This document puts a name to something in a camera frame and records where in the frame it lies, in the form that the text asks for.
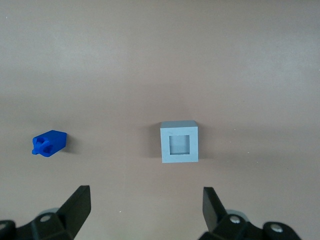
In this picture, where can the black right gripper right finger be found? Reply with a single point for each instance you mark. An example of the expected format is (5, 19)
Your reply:
(215, 215)

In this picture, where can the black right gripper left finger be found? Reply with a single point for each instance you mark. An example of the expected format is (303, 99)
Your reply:
(75, 210)

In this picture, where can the small blue plastic part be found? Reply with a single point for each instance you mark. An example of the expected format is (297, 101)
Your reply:
(53, 142)

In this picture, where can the gray square base block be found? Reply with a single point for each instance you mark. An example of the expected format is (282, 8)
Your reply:
(165, 150)

